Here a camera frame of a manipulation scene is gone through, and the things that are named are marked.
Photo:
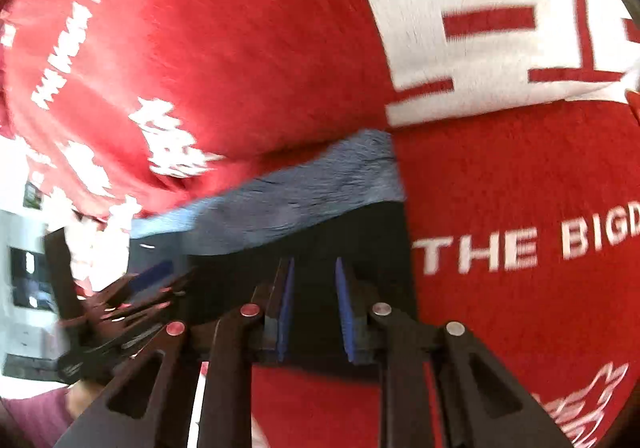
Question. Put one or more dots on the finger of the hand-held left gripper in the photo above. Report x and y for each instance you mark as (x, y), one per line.
(152, 275)
(135, 323)

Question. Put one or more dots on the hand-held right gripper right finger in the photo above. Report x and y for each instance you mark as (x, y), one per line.
(346, 313)

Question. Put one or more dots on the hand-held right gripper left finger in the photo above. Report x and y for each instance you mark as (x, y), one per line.
(284, 313)

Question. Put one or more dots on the black pants with blue trim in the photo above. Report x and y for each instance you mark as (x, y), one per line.
(310, 228)

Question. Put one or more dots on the person's left forearm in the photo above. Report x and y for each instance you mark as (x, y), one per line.
(35, 418)

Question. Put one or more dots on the dark framed screen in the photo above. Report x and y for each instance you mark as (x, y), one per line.
(32, 280)

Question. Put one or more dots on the red printed blanket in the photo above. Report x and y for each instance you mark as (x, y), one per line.
(250, 53)

